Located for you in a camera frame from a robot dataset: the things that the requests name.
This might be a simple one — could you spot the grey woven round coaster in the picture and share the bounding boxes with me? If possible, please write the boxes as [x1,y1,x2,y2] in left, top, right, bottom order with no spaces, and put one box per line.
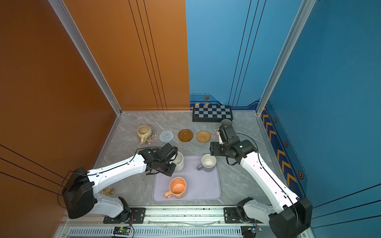
[159,131,174,143]

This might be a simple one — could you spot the grey ceramic mug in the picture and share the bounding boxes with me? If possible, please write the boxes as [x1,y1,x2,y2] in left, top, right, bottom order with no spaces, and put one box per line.
[221,119,233,127]

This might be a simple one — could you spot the purple white ceramic mug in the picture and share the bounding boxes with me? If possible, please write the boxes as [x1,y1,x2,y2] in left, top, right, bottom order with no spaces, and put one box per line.
[196,154,217,173]

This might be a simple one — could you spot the yellow ceramic mug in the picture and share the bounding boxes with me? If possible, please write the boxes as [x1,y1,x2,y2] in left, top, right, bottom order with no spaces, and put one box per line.
[137,125,153,144]

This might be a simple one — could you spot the woven rattan round coaster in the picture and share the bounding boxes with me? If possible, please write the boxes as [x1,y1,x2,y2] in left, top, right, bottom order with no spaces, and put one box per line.
[196,131,211,143]

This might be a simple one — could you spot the brown wooden round coaster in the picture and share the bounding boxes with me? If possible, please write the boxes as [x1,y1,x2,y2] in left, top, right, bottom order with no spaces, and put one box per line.
[178,129,193,142]

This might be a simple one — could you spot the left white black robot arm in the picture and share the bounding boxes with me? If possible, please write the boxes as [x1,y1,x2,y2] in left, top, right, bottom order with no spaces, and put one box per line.
[62,149,178,223]

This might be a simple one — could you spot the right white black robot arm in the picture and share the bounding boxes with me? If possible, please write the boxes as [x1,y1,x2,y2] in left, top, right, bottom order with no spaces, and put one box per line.
[210,140,313,238]

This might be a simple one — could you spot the orange ceramic mug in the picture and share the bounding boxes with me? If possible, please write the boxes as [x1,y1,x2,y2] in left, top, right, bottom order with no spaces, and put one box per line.
[164,177,187,199]

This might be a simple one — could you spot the black silver chessboard box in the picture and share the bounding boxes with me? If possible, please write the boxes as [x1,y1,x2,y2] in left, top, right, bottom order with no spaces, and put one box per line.
[192,104,233,123]

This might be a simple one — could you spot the lavender rectangular tray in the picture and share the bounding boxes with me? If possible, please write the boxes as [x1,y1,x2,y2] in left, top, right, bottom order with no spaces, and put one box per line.
[152,155,221,202]

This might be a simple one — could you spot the small brass colourful trinkets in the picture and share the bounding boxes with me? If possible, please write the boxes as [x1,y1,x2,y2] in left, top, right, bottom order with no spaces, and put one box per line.
[102,188,115,195]

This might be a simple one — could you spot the left green circuit board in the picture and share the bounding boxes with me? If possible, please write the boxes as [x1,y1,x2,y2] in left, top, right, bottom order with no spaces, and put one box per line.
[112,226,132,238]

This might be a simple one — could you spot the right small circuit board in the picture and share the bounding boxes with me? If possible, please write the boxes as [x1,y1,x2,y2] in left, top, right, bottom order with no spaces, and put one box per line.
[241,226,262,238]

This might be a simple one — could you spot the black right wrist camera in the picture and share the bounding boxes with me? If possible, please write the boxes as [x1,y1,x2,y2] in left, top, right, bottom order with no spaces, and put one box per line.
[218,126,240,144]

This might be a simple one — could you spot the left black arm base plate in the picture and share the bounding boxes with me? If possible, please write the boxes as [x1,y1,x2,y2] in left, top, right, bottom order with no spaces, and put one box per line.
[103,207,146,224]

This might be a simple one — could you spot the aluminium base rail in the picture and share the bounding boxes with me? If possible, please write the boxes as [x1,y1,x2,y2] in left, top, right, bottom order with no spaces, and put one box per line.
[54,205,275,238]

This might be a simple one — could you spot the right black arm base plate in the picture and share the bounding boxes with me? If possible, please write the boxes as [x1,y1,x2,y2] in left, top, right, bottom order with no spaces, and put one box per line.
[223,207,262,224]

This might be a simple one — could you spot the aluminium corner post right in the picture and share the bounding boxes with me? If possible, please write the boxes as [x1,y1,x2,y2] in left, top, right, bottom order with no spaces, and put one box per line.
[256,0,316,116]

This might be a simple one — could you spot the aluminium corner post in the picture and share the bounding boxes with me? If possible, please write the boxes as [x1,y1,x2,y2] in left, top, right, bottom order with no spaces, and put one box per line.
[256,0,316,116]
[49,0,122,116]

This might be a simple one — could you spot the aluminium corner post left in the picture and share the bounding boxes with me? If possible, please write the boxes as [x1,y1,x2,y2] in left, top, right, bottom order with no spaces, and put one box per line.
[49,0,122,116]

